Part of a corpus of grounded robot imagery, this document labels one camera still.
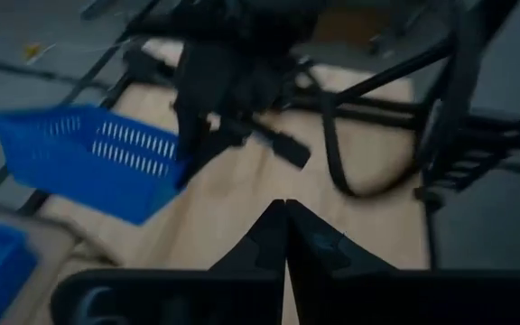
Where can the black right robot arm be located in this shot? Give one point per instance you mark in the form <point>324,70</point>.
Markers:
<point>472,67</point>

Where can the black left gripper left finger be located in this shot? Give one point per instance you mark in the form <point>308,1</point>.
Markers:
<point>264,248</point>

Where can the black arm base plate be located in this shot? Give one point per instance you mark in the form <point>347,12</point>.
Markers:
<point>467,171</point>

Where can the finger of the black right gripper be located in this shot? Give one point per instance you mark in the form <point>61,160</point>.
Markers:
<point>194,144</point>
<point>287,151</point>

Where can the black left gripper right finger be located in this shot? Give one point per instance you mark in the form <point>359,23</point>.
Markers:
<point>314,253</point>

